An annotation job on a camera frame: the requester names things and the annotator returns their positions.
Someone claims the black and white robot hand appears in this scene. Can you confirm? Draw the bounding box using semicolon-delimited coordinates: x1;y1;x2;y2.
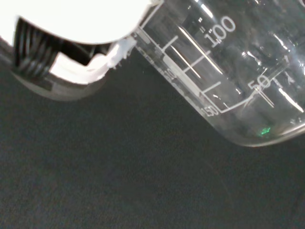
0;0;163;102

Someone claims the black bench cloth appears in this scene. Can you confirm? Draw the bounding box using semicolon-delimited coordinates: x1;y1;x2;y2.
0;38;305;229

